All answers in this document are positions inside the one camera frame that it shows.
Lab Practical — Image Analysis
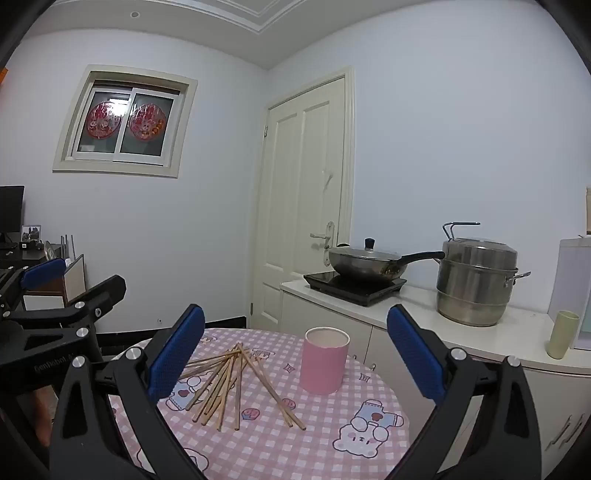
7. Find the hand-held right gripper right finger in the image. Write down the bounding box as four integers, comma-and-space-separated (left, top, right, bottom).
387, 304, 542, 480

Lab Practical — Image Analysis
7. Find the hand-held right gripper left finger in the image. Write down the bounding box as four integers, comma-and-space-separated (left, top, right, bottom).
48, 304, 206, 480

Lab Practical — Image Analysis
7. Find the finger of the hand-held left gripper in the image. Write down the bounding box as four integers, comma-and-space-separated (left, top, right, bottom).
0, 257, 68, 319
0, 274, 127, 368

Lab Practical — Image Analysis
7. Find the bunch of wooden chopsticks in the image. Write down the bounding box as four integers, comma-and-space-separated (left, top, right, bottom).
178, 342, 307, 432

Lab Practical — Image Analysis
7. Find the pink cylindrical cup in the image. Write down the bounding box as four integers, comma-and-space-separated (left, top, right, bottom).
299, 326, 350, 395

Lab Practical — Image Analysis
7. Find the white side cabinet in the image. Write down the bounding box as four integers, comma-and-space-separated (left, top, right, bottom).
22, 254, 87, 311

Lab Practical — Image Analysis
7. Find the black computer monitor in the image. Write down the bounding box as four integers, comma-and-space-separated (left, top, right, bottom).
0, 185, 25, 236

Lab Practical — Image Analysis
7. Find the black induction cooktop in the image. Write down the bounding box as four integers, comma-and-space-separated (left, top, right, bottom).
304, 270, 408, 308

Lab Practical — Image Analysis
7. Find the stainless steel steamer pot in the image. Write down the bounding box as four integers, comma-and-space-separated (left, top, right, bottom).
435, 222, 532, 328

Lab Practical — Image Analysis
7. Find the white counter cabinet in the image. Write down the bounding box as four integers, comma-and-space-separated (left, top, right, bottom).
280, 278, 591, 478

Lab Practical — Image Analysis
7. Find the wok lid black knob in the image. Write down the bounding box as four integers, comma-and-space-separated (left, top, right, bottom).
329, 237, 403, 260

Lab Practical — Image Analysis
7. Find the pink checked cartoon tablecloth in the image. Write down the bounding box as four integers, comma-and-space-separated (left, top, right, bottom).
108, 328, 411, 480

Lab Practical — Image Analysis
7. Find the pale green cup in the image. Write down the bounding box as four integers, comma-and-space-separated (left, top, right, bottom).
548, 310, 581, 360

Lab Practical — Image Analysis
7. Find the red round window decoration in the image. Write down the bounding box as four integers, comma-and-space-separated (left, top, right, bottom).
86, 102, 123, 138
129, 104, 165, 140

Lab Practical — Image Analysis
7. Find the cream framed sliding window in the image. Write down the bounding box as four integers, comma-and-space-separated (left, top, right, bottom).
52, 65, 198, 179

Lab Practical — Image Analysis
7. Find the white boxy appliance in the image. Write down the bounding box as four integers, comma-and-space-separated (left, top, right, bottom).
548, 235, 591, 350

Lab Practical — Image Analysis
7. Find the cream panelled door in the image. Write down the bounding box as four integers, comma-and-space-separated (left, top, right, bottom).
253, 68, 355, 330

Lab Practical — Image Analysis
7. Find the steel wok black handle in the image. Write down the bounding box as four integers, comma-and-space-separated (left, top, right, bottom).
328, 237, 446, 283

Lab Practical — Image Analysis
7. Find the silver door lever handle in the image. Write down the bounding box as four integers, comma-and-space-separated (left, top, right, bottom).
310, 222, 335, 252

